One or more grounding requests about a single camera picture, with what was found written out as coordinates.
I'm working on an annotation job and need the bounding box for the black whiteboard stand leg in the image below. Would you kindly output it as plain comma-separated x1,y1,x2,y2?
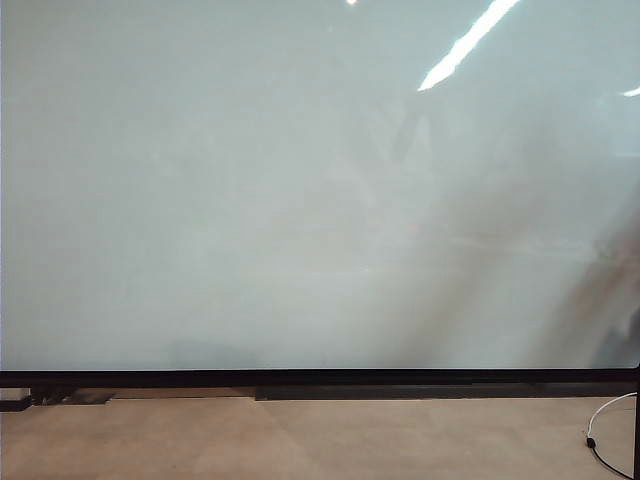
634,367,640,480

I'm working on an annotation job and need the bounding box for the white box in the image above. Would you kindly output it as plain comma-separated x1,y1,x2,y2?
0,387,32,413

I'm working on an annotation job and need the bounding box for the glass whiteboard black frame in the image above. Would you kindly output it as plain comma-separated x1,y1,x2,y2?
0,0,640,389

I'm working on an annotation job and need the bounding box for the black metal stand frame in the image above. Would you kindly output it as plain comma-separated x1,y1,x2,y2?
28,387,115,407

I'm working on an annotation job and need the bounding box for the white cable black switch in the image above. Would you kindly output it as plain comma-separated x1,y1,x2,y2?
582,392,639,480

